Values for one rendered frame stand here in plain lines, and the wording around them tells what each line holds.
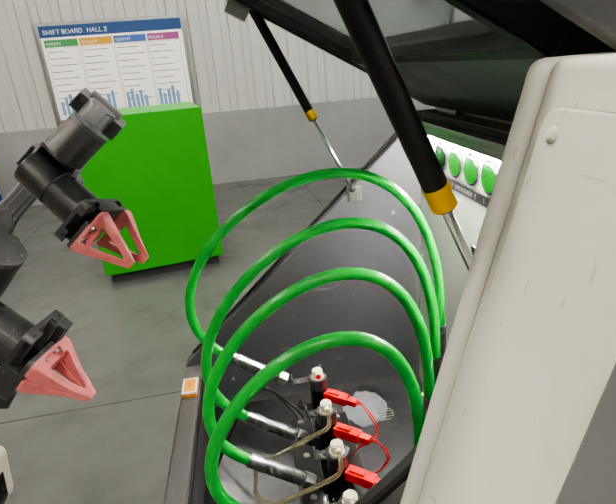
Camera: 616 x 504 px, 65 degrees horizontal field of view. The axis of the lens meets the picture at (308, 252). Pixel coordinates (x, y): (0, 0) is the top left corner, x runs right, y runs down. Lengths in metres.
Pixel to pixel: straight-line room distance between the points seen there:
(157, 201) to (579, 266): 3.86
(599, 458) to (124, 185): 3.87
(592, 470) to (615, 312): 0.07
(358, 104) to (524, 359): 7.19
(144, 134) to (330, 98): 3.91
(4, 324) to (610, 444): 0.58
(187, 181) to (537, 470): 3.83
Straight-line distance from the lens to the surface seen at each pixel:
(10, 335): 0.65
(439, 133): 0.85
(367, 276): 0.53
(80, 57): 7.25
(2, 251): 0.62
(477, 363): 0.33
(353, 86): 7.41
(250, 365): 0.76
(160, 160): 3.97
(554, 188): 0.28
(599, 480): 0.25
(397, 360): 0.49
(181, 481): 0.88
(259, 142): 7.21
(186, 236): 4.12
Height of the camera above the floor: 1.56
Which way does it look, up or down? 21 degrees down
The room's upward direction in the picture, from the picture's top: 5 degrees counter-clockwise
